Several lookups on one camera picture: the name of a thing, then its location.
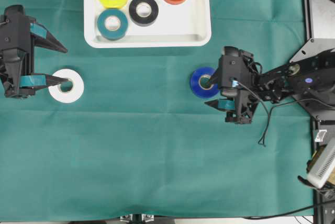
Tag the white tape roll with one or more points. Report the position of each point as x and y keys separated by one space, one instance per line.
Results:
x=72 y=95

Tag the metal clamp at table edge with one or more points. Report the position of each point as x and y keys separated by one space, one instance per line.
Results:
x=137 y=218

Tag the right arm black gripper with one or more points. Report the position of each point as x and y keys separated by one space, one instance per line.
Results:
x=236 y=72

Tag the blue tape roll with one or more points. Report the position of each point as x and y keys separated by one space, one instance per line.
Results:
x=195 y=83

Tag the white plastic tray case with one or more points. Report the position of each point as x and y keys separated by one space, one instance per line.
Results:
x=183 y=25

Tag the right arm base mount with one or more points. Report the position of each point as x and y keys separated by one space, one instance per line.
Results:
x=319 y=25

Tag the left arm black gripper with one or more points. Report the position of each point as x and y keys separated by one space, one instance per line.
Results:
x=17 y=36

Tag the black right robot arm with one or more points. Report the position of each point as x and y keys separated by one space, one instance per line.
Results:
x=274 y=85

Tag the teal green tape roll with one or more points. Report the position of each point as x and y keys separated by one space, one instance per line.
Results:
x=112 y=24

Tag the green table cloth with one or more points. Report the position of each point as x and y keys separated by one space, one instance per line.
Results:
x=139 y=141

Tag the black tape roll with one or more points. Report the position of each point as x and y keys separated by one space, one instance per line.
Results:
x=143 y=12

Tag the white power adapter box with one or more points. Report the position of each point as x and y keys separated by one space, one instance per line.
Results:
x=323 y=167

